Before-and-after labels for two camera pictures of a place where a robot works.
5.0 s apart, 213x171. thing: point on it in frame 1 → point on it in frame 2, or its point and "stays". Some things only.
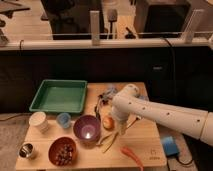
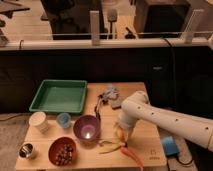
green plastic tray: [60, 96] stays
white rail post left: [95, 27] stays
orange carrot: [128, 153] stays
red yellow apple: [108, 122] → [121, 134]
